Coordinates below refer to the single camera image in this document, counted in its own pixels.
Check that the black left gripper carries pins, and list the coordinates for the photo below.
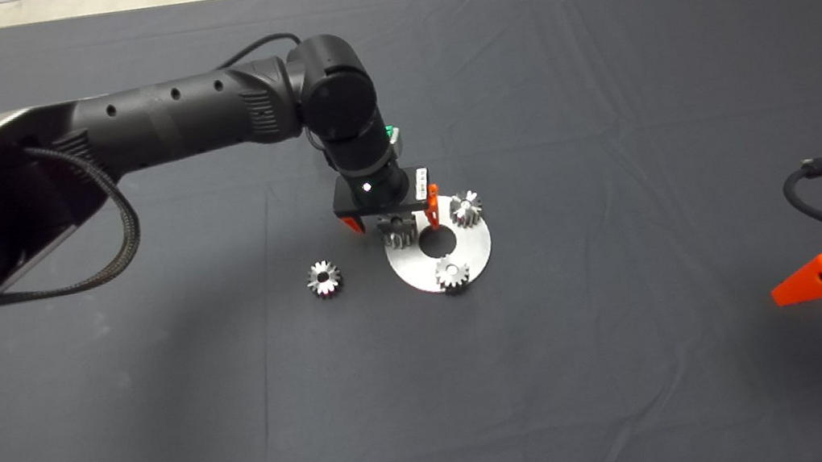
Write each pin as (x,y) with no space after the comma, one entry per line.
(381,195)

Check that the large steel gear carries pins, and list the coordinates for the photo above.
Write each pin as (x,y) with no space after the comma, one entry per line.
(398,239)

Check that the small steel gear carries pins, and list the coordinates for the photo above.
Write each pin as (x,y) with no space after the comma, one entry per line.
(454,277)
(467,212)
(315,278)

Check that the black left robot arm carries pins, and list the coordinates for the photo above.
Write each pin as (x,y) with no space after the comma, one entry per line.
(182,118)

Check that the round metal plate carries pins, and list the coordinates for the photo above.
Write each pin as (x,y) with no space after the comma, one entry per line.
(417,269)

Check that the dark grey table cloth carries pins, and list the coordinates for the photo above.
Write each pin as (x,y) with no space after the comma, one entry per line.
(562,371)

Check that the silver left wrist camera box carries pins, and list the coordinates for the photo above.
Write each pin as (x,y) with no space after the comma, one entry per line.
(399,141)

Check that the green left camera mount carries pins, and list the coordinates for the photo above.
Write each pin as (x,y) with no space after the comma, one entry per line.
(391,136)

